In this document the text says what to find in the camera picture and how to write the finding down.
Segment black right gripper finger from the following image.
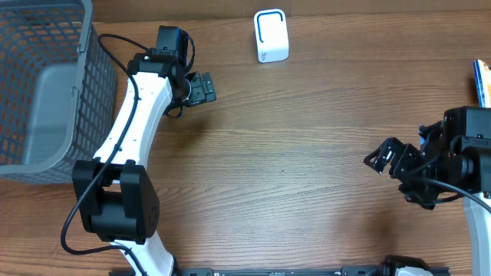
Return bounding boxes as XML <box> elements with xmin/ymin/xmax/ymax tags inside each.
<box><xmin>364</xmin><ymin>137</ymin><xmax>404</xmax><ymax>175</ymax></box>
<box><xmin>418</xmin><ymin>120</ymin><xmax>443</xmax><ymax>153</ymax></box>

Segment white orange snack bag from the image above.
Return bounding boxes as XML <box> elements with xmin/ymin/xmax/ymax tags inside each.
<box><xmin>473</xmin><ymin>60</ymin><xmax>491</xmax><ymax>108</ymax></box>

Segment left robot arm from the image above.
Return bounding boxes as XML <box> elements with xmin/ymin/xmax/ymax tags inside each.
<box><xmin>61</xmin><ymin>25</ymin><xmax>216</xmax><ymax>276</ymax></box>

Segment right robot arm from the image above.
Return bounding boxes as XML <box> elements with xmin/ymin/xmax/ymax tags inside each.
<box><xmin>364</xmin><ymin>107</ymin><xmax>490</xmax><ymax>275</ymax></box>

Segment white barcode scanner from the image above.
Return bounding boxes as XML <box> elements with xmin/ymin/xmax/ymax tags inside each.
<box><xmin>253</xmin><ymin>8</ymin><xmax>289</xmax><ymax>63</ymax></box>

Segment grey plastic mesh basket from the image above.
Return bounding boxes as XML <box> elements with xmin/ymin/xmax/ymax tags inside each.
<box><xmin>1</xmin><ymin>0</ymin><xmax>117</xmax><ymax>184</ymax></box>

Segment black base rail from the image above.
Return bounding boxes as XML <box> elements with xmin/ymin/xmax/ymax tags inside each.
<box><xmin>177</xmin><ymin>265</ymin><xmax>450</xmax><ymax>276</ymax></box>

